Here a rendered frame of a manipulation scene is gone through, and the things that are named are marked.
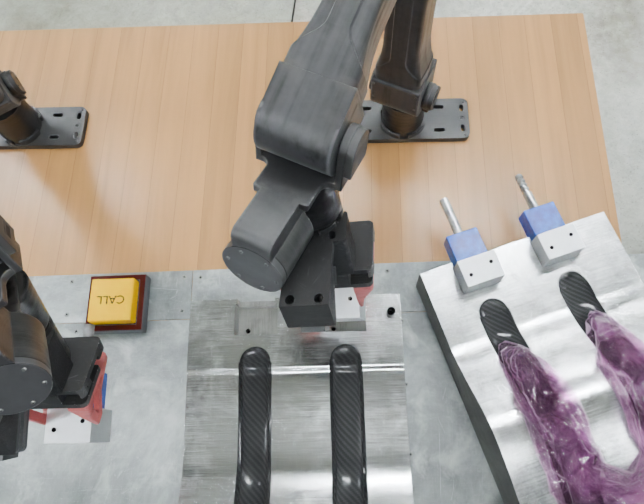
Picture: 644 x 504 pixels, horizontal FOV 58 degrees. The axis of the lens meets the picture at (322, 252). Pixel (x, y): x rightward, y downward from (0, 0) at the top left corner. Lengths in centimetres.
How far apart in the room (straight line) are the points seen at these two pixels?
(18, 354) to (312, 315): 23
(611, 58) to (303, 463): 173
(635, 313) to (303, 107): 52
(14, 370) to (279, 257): 21
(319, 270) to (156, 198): 46
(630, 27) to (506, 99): 130
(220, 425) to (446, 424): 29
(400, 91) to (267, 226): 37
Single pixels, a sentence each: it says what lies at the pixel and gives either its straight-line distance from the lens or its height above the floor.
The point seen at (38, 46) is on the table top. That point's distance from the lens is 116.
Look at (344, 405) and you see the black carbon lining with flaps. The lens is 71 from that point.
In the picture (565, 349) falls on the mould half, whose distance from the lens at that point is 77.
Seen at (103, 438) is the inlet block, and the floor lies 92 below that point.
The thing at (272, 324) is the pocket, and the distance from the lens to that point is 75.
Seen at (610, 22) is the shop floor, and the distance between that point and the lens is 224.
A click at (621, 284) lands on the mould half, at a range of 83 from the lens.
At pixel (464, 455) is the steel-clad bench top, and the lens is 80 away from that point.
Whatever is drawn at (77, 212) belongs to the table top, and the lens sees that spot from 96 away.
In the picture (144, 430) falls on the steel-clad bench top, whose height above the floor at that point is 80.
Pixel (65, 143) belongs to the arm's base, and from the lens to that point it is 101.
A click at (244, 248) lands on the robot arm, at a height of 116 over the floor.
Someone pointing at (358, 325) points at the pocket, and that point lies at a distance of 74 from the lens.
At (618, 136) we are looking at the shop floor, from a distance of 200.
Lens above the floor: 159
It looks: 70 degrees down
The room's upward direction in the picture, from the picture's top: 10 degrees counter-clockwise
